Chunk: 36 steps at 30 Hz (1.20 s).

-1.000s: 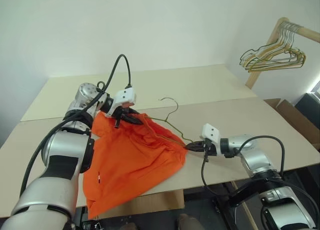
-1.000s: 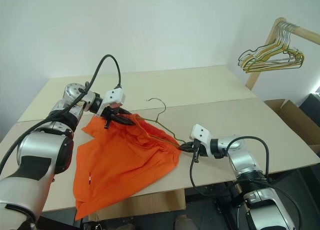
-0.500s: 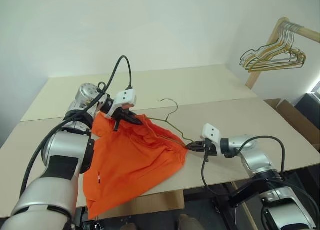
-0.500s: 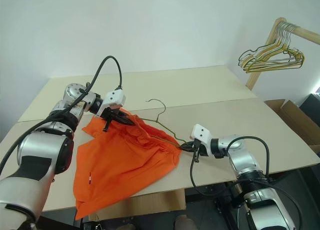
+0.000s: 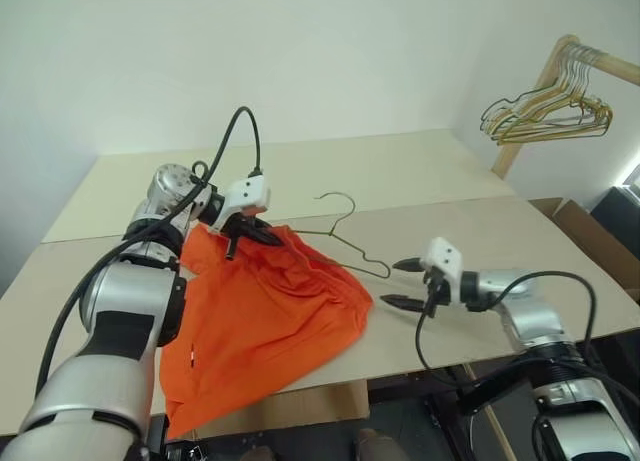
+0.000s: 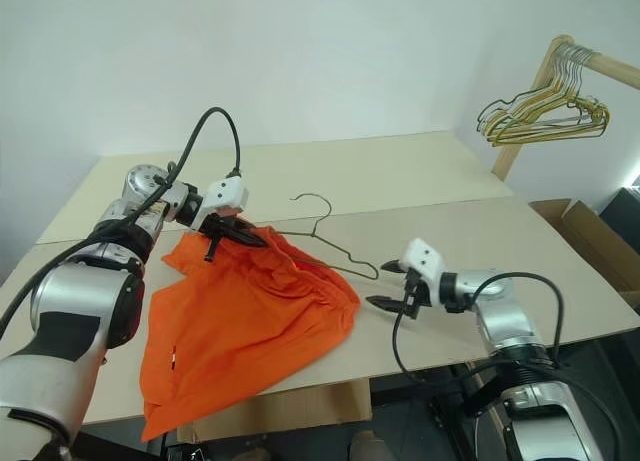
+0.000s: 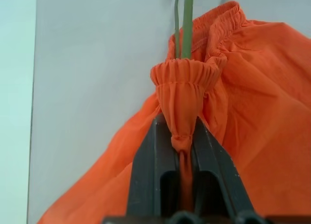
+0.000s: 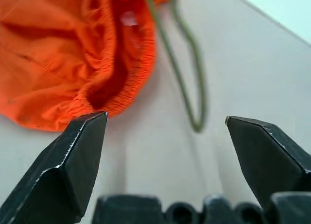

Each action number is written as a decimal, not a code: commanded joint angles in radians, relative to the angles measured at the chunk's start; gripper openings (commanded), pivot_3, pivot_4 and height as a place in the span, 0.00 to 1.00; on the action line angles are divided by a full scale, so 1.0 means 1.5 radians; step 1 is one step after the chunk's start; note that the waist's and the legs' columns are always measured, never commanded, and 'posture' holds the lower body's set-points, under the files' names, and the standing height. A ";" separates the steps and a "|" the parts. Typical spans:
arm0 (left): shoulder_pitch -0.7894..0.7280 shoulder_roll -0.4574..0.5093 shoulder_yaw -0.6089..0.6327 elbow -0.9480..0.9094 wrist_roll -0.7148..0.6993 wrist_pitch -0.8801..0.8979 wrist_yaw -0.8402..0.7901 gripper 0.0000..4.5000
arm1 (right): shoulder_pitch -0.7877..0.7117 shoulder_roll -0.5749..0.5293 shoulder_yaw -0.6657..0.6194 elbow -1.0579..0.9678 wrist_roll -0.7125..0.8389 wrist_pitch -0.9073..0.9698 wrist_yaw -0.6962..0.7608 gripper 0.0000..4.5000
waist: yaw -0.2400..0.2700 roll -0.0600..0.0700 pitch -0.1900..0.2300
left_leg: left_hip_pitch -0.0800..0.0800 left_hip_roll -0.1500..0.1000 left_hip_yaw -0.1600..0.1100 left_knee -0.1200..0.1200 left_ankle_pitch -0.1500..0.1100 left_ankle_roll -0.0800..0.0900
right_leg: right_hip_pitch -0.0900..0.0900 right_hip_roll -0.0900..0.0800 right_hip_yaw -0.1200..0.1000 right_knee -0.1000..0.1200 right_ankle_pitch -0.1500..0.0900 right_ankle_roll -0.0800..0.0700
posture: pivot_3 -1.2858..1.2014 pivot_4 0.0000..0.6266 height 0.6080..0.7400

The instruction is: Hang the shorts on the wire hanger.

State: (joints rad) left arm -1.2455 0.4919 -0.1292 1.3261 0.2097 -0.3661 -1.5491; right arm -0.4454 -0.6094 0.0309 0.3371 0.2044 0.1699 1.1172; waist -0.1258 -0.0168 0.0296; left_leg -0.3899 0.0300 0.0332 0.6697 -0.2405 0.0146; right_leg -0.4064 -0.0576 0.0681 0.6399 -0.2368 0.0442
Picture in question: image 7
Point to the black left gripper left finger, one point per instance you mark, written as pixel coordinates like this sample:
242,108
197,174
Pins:
145,173

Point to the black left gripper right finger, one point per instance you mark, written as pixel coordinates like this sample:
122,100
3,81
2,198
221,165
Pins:
218,175

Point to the orange shorts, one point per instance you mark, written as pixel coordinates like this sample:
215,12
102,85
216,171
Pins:
255,88

